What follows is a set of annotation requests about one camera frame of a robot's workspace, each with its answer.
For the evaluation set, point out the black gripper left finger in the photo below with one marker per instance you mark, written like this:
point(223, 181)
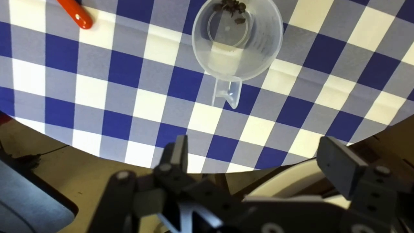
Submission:
point(179, 150)

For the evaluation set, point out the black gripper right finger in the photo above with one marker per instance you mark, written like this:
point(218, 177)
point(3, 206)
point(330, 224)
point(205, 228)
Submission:
point(343, 168)

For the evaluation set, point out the clear plastic measuring cup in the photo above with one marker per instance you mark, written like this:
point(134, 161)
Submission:
point(233, 56)

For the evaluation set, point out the few coffee beans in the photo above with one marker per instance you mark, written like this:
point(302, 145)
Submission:
point(231, 8)

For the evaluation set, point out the blue white checkered tablecloth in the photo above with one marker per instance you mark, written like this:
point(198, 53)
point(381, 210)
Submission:
point(130, 85)

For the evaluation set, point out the grey rounded object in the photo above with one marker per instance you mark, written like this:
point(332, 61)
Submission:
point(26, 202)

